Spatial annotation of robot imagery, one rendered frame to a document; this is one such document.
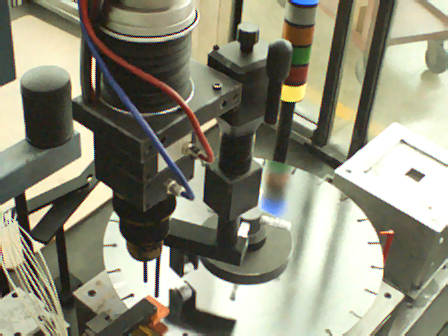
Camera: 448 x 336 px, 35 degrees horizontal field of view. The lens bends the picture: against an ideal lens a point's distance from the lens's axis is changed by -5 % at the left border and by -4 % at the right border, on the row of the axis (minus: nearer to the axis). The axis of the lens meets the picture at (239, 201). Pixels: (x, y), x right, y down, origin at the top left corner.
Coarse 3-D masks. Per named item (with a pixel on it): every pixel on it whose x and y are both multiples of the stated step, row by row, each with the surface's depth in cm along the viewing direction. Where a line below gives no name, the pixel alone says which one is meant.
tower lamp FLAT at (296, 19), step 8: (288, 0) 98; (288, 8) 98; (296, 8) 97; (304, 8) 97; (312, 8) 97; (288, 16) 99; (296, 16) 98; (304, 16) 97; (312, 16) 98; (296, 24) 98; (304, 24) 98; (312, 24) 99
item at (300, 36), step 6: (288, 24) 99; (288, 30) 100; (294, 30) 99; (300, 30) 99; (306, 30) 99; (312, 30) 100; (282, 36) 101; (288, 36) 100; (294, 36) 100; (300, 36) 100; (306, 36) 100; (312, 36) 101; (294, 42) 100; (300, 42) 100; (306, 42) 101
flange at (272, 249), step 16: (208, 224) 88; (256, 240) 84; (272, 240) 87; (288, 240) 87; (256, 256) 85; (272, 256) 85; (288, 256) 85; (224, 272) 83; (240, 272) 83; (256, 272) 83; (272, 272) 84
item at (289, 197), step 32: (256, 160) 99; (288, 192) 95; (320, 192) 96; (320, 224) 91; (352, 224) 92; (128, 256) 84; (320, 256) 87; (352, 256) 87; (128, 288) 81; (160, 288) 81; (192, 288) 82; (224, 288) 82; (256, 288) 82; (288, 288) 83; (320, 288) 83; (352, 288) 83; (160, 320) 78; (192, 320) 78; (224, 320) 79; (256, 320) 79; (288, 320) 79; (320, 320) 80; (352, 320) 80
